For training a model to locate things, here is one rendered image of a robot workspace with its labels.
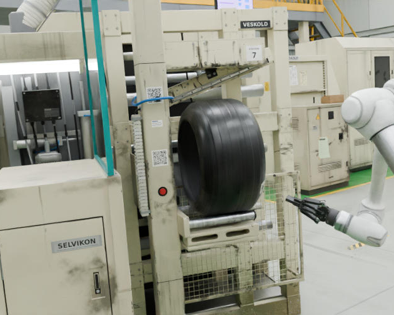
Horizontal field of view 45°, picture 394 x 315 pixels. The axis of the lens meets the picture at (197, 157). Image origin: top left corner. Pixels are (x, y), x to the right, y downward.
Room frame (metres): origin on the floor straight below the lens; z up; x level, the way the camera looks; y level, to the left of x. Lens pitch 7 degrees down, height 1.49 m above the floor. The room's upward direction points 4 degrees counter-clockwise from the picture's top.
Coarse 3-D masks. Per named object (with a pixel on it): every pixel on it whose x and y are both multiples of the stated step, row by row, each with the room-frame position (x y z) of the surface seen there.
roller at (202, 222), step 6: (210, 216) 2.19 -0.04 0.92; (216, 216) 2.19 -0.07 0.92; (222, 216) 2.20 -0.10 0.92; (228, 216) 2.20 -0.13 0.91; (234, 216) 2.21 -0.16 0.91; (240, 216) 2.21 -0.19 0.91; (246, 216) 2.22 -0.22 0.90; (252, 216) 2.23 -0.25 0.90; (192, 222) 2.15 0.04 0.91; (198, 222) 2.16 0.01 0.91; (204, 222) 2.16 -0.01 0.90; (210, 222) 2.17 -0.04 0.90; (216, 222) 2.18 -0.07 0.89; (222, 222) 2.19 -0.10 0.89; (228, 222) 2.20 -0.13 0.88; (192, 228) 2.16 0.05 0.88
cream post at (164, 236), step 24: (144, 0) 2.19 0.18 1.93; (144, 24) 2.19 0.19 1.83; (144, 48) 2.18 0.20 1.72; (144, 72) 2.18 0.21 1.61; (144, 96) 2.18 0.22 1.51; (144, 120) 2.18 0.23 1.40; (168, 120) 2.21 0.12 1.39; (144, 144) 2.18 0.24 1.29; (168, 144) 2.20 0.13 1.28; (144, 168) 2.24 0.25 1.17; (168, 168) 2.20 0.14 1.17; (168, 192) 2.20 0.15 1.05; (168, 216) 2.20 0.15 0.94; (168, 240) 2.19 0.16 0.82; (168, 264) 2.19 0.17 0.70; (168, 288) 2.19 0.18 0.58; (168, 312) 2.19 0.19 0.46
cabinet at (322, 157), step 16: (304, 112) 6.49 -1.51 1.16; (320, 112) 6.63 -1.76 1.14; (336, 112) 6.83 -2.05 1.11; (304, 128) 6.50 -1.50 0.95; (320, 128) 6.62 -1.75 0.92; (336, 128) 6.82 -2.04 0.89; (304, 144) 6.51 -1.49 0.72; (320, 144) 6.61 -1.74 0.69; (336, 144) 6.81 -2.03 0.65; (304, 160) 6.52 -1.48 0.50; (320, 160) 6.61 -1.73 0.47; (336, 160) 6.80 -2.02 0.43; (304, 176) 6.53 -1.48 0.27; (320, 176) 6.60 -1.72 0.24; (336, 176) 6.80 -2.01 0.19; (304, 192) 6.56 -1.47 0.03; (320, 192) 6.62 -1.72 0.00
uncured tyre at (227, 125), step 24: (192, 120) 2.22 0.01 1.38; (216, 120) 2.14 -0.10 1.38; (240, 120) 2.16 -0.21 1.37; (192, 144) 2.60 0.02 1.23; (216, 144) 2.07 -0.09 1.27; (240, 144) 2.10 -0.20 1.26; (192, 168) 2.59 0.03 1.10; (216, 168) 2.06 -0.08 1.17; (240, 168) 2.08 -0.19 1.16; (264, 168) 2.15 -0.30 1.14; (192, 192) 2.49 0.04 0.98; (216, 192) 2.08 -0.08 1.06; (240, 192) 2.12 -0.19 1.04
